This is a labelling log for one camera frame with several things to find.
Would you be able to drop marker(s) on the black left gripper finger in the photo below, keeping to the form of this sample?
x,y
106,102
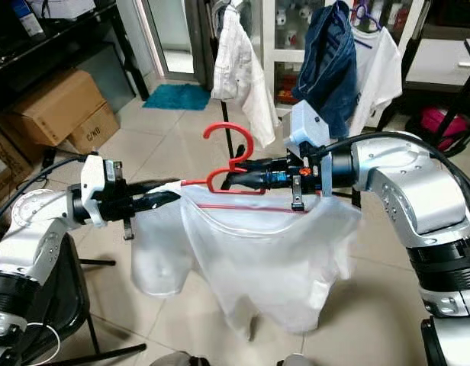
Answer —
x,y
163,203
155,187

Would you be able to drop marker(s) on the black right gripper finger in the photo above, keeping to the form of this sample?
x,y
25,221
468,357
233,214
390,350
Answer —
x,y
246,181
253,164

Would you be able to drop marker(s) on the red plastic hanger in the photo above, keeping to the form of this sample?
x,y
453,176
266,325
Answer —
x,y
249,141

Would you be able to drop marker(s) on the white t-shirt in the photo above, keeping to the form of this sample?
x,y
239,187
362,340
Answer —
x,y
376,76
258,259

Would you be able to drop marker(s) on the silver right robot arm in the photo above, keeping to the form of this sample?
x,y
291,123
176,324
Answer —
x,y
410,191

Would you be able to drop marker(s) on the teal floor mat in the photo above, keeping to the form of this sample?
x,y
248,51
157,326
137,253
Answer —
x,y
178,97

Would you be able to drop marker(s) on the white trousers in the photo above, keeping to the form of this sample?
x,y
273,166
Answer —
x,y
241,69

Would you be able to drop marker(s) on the black metal chair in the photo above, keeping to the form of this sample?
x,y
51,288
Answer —
x,y
59,297

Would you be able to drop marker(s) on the blue denim garment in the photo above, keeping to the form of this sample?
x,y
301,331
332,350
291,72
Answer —
x,y
326,61

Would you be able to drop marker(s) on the cardboard box with label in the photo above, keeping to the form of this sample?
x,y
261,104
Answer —
x,y
6,152

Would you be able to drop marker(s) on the black shelf desk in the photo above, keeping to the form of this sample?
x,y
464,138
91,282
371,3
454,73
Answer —
x,y
128,57

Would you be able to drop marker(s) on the grey curtain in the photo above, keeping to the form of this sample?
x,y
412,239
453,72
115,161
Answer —
x,y
201,38

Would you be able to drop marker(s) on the white T-shirt on rack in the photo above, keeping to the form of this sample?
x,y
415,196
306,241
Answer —
x,y
376,76

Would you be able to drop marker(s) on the glass sliding door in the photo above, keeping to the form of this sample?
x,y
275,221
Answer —
x,y
170,38

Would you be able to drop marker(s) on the pink bag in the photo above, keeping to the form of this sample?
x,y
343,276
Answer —
x,y
442,122

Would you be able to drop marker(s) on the grey robot right foot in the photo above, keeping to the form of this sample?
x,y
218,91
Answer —
x,y
294,361

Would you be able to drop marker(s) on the white box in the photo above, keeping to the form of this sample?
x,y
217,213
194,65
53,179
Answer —
x,y
65,8

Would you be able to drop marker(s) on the blue white bottle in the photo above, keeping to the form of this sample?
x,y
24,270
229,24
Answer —
x,y
24,17

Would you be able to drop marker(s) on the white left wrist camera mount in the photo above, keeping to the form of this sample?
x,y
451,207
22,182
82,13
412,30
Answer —
x,y
94,183

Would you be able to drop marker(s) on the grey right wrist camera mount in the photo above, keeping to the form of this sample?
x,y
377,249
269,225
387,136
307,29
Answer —
x,y
307,126

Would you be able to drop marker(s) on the white table with black frame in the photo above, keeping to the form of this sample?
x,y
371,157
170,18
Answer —
x,y
445,61

